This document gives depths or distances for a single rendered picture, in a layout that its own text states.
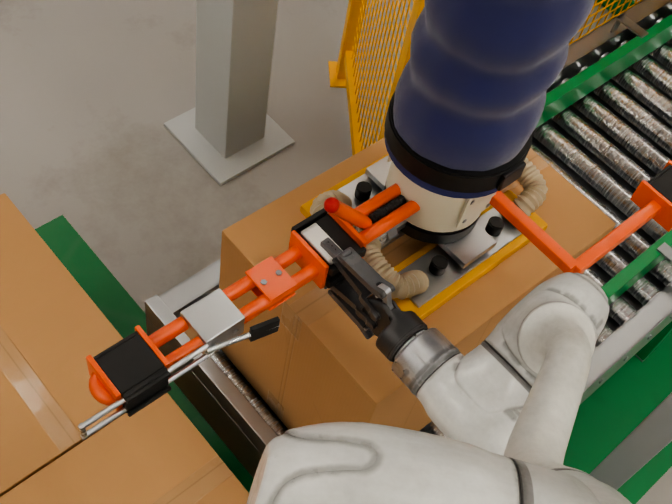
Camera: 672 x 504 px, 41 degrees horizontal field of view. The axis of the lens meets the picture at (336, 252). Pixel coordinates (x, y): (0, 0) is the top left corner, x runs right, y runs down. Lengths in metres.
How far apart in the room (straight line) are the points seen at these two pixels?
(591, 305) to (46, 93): 2.19
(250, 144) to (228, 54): 0.44
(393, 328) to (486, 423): 0.19
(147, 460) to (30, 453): 0.21
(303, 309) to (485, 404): 0.38
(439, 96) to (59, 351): 0.99
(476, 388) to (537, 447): 0.30
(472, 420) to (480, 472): 0.55
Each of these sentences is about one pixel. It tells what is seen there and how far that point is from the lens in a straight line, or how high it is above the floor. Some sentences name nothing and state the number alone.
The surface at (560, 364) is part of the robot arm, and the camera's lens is 1.09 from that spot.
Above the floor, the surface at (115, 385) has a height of 1.10.
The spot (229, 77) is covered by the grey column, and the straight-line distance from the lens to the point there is 2.60.
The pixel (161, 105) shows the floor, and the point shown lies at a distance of 3.02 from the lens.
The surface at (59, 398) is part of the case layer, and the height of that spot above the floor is 0.54.
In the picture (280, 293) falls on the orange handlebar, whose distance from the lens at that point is 1.31.
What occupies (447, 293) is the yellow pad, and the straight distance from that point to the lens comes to 1.50.
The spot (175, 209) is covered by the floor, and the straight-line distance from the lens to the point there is 2.75.
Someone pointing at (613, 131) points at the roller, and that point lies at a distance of 2.51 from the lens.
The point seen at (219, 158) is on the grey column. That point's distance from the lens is 2.86.
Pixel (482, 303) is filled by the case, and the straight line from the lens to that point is 1.53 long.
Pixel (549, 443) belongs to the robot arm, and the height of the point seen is 1.36.
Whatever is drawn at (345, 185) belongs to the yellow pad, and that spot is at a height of 0.97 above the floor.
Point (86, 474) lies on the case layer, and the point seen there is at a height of 0.54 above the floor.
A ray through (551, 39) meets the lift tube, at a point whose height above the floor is 1.47.
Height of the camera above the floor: 2.20
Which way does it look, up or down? 55 degrees down
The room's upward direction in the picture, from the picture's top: 13 degrees clockwise
